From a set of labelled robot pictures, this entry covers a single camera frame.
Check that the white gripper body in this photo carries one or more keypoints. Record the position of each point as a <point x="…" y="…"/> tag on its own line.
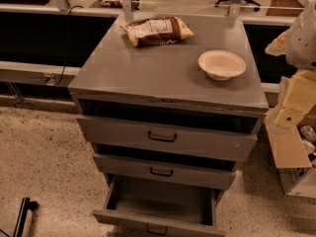
<point x="303" y="44"/>

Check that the grey bottom drawer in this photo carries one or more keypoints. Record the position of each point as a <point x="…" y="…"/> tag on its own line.
<point x="159" y="208"/>

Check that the grey drawer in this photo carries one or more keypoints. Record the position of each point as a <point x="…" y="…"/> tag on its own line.
<point x="167" y="138"/>
<point x="164" y="172"/>
<point x="159" y="208"/>

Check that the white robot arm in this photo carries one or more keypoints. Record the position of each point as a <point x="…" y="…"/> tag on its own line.
<point x="298" y="43"/>

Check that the grey top drawer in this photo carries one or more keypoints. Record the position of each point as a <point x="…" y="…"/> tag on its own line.
<point x="167" y="138"/>

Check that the grey drawer cabinet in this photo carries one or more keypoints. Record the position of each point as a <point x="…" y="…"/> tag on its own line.
<point x="164" y="84"/>

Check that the grey middle drawer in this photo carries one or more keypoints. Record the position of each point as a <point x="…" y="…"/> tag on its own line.
<point x="164" y="172"/>

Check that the open cardboard box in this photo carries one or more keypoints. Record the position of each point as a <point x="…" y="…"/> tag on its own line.
<point x="297" y="173"/>

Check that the white paper bowl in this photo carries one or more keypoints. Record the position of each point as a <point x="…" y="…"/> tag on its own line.
<point x="221" y="65"/>

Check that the brown snack bag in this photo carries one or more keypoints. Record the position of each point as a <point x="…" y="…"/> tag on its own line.
<point x="157" y="31"/>

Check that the black stand foot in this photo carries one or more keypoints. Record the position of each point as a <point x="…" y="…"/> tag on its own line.
<point x="26" y="205"/>

